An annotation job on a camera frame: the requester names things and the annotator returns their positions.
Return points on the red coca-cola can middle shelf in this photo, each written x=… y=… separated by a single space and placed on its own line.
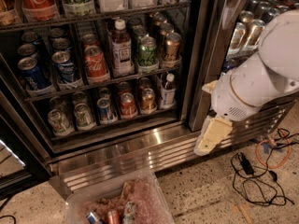
x=95 y=64

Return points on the tea bottle middle shelf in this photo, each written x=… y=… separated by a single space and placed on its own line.
x=121 y=50

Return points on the tea bottle shelf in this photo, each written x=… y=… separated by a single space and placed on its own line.
x=121 y=50
x=167 y=90

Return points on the gold can behind glass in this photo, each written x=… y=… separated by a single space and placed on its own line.
x=254 y=30

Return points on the green white 7up can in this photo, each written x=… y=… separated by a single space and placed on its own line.
x=84 y=117

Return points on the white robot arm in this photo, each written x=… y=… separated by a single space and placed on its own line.
x=270 y=73

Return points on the blue pepsi can bottom shelf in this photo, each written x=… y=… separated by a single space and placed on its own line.
x=106 y=111

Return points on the orange can in bin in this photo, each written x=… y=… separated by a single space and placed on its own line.
x=113 y=217

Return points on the red coke can bottom shelf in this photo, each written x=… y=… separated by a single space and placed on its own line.
x=128 y=107

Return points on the green white can in bin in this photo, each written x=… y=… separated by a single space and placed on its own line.
x=129 y=213

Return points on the blue can in bin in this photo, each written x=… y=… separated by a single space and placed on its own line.
x=94 y=219

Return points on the green can middle shelf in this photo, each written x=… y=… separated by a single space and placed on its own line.
x=147 y=55

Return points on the glass fridge door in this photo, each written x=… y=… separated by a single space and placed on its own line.
x=215 y=23

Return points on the orange can bottom shelf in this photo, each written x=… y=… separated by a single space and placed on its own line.
x=148 y=104

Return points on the tea bottle bottom shelf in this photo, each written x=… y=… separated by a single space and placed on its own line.
x=167 y=90

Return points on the bronze can middle shelf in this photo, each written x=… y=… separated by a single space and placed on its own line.
x=171 y=49

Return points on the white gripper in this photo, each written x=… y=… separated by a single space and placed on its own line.
x=226 y=97

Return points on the front left pepsi can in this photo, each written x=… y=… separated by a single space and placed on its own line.
x=36 y=81

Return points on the clear plastic bin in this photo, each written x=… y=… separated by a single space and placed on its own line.
x=140 y=187

